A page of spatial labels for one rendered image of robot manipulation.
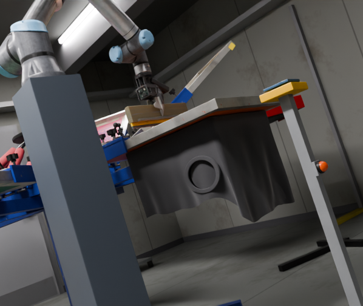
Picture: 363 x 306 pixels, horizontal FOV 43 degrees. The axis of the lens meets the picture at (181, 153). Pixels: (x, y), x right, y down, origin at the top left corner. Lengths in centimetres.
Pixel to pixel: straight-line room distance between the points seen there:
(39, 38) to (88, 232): 66
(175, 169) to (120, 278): 55
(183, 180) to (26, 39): 78
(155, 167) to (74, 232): 58
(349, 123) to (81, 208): 371
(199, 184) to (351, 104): 319
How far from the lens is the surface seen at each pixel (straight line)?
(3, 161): 276
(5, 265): 573
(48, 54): 162
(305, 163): 163
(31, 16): 189
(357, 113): 478
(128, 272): 152
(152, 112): 209
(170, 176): 186
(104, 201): 150
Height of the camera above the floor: 71
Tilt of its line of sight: 5 degrees up
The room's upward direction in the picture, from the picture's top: 18 degrees counter-clockwise
